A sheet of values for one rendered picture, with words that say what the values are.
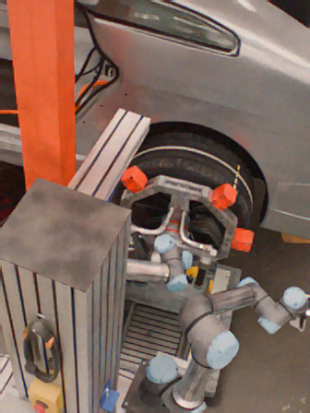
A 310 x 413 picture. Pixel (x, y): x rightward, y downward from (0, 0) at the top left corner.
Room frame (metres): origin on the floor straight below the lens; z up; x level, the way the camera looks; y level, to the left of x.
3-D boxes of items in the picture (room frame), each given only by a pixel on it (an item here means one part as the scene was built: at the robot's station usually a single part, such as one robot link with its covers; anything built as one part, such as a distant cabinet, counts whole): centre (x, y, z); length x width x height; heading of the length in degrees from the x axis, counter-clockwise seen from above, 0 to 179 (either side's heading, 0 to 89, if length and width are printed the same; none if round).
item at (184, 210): (1.74, -0.13, 1.03); 0.19 x 0.18 x 0.11; 173
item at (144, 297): (2.04, -0.06, 0.13); 0.50 x 0.36 x 0.10; 83
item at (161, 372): (1.03, -0.07, 0.98); 0.13 x 0.12 x 0.14; 44
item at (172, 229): (1.80, -0.04, 0.85); 0.21 x 0.14 x 0.14; 173
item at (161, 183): (1.87, -0.05, 0.85); 0.54 x 0.07 x 0.54; 83
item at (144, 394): (1.03, -0.07, 0.87); 0.15 x 0.15 x 0.10
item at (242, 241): (1.84, -0.36, 0.85); 0.09 x 0.08 x 0.07; 83
